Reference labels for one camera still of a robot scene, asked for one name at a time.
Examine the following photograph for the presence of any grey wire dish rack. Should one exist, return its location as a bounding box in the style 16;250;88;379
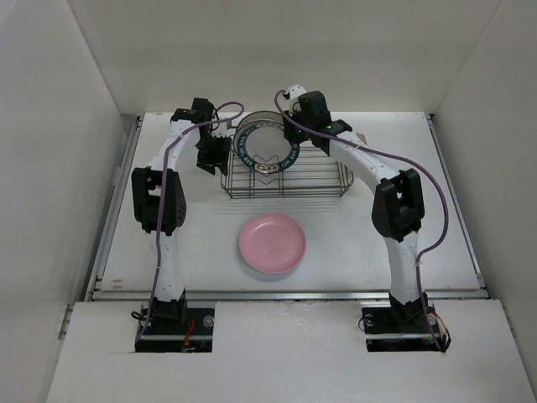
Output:
221;128;354;198

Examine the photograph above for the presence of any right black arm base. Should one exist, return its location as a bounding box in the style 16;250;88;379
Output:
358;305;452;353

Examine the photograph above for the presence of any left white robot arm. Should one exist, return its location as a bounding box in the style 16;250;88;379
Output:
131;97;232;336

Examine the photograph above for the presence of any white plastic cutlery holder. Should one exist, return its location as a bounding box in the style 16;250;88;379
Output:
356;132;368;145

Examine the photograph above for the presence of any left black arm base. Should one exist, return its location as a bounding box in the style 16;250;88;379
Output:
134;306;215;353

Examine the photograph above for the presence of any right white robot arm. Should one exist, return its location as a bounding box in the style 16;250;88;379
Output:
274;86;427;332

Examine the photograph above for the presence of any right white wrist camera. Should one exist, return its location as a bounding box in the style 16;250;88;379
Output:
283;84;307;114

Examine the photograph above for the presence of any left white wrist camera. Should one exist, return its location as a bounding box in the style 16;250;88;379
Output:
212;127;234;139

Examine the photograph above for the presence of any pink plastic plate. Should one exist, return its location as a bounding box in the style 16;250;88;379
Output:
238;212;306;275

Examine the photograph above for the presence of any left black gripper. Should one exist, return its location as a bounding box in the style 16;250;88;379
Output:
196;133;230;175

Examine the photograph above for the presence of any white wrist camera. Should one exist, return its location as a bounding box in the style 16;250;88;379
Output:
283;84;307;114
212;127;234;139

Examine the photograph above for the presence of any patterned ceramic plate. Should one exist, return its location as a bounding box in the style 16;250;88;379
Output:
237;110;283;128
233;119;300;175

